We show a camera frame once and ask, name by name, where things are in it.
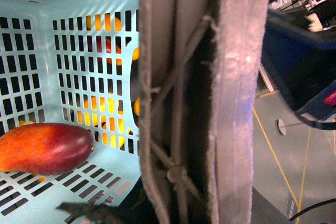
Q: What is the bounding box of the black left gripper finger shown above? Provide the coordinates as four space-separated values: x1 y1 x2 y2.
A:
56 202 123 223

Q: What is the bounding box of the red yellow mango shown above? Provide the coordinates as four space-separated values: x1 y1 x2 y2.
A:
1 123 94 175

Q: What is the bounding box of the light blue plastic basket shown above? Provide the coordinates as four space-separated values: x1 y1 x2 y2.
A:
1 0 140 223

